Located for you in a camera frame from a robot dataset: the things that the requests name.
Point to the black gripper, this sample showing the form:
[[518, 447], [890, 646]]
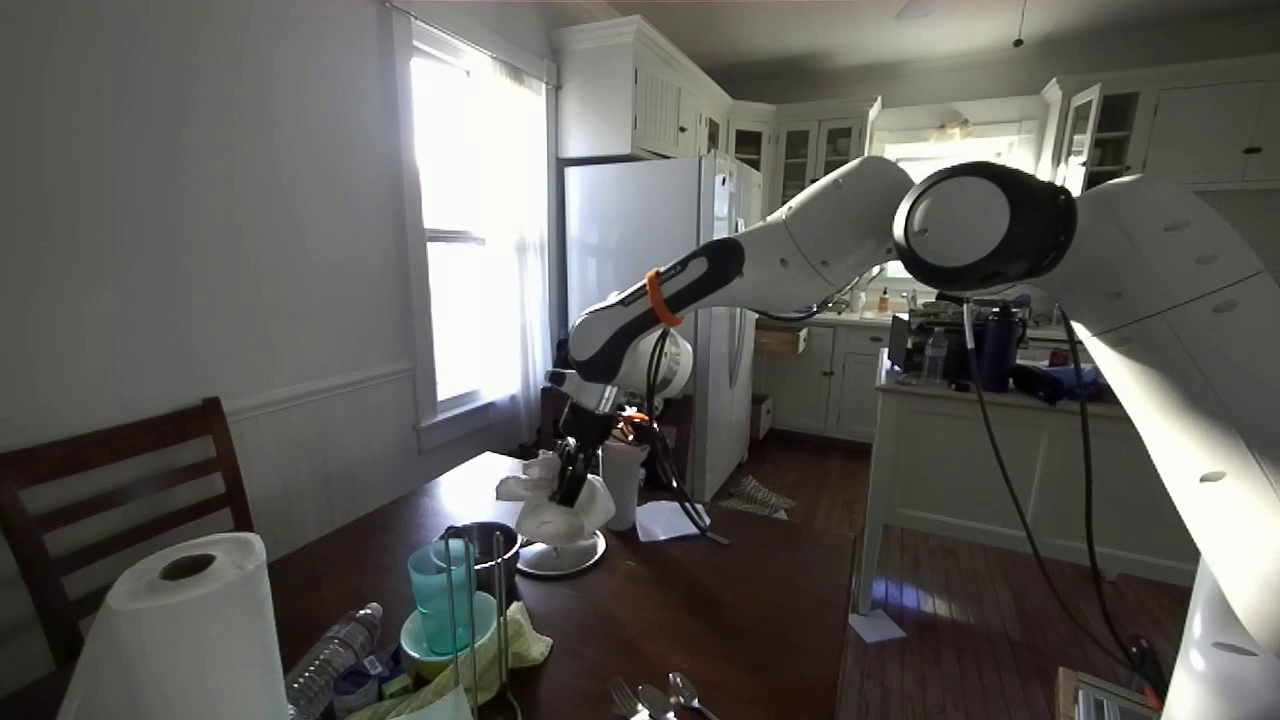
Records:
[[587, 431]]

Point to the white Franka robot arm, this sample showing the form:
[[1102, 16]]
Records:
[[1174, 332]]

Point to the steel pot lid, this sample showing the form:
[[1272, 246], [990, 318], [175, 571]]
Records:
[[563, 563]]

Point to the yellow-green cloth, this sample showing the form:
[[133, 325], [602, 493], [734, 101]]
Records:
[[521, 638]]

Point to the blue cloth on counter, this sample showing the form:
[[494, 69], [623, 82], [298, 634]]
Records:
[[1061, 382]]

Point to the tall white plastic cup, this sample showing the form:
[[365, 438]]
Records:
[[625, 481]]

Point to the dark wooden chair with jacket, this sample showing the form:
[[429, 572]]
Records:
[[544, 424]]

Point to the white paper napkin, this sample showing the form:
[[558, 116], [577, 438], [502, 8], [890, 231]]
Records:
[[667, 522]]

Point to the teal plastic cup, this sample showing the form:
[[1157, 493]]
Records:
[[440, 601]]

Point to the teal bowl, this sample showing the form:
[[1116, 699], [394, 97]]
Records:
[[461, 653]]

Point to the metal fork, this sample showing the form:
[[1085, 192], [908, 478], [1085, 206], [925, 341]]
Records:
[[689, 699]]

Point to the white refrigerator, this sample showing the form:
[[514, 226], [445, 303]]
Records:
[[625, 226]]

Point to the bright window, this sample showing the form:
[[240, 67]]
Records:
[[473, 226]]

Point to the clear plastic bottle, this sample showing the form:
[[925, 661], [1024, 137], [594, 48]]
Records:
[[332, 653]]

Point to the paper scrap on floor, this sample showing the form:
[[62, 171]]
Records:
[[878, 624]]

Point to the white cabinet above refrigerator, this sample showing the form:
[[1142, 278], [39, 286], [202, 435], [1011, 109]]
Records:
[[625, 87]]

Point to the paper towel roll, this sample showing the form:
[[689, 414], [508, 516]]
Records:
[[187, 641]]

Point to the dark blue counter appliance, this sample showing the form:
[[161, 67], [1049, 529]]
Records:
[[995, 351]]

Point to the white kitchen counter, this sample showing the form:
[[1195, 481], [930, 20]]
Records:
[[1024, 467]]

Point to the dark wooden slatted chair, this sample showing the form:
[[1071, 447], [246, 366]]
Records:
[[120, 462]]

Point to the framed box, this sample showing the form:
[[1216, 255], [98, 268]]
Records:
[[1102, 699]]

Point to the glass door wall cabinet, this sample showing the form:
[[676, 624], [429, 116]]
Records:
[[812, 155]]

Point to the white wall cabinet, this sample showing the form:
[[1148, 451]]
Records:
[[1187, 125]]

